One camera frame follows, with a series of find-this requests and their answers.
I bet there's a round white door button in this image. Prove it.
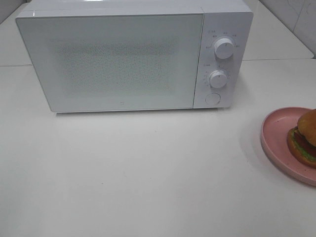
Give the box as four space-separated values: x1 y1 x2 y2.
205 93 221 106

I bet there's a white microwave door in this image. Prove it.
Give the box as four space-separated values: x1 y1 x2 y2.
16 14 203 113

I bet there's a pink plate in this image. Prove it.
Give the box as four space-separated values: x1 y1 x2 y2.
260 107 316 186

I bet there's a burger with lettuce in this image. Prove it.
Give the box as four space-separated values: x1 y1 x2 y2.
287 109 316 168

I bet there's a white lower timer knob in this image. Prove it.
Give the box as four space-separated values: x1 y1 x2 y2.
209 70 228 88

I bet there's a white microwave oven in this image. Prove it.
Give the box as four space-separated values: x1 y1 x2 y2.
15 0 253 109

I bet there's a white upper power knob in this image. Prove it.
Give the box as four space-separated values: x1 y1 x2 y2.
213 36 235 59

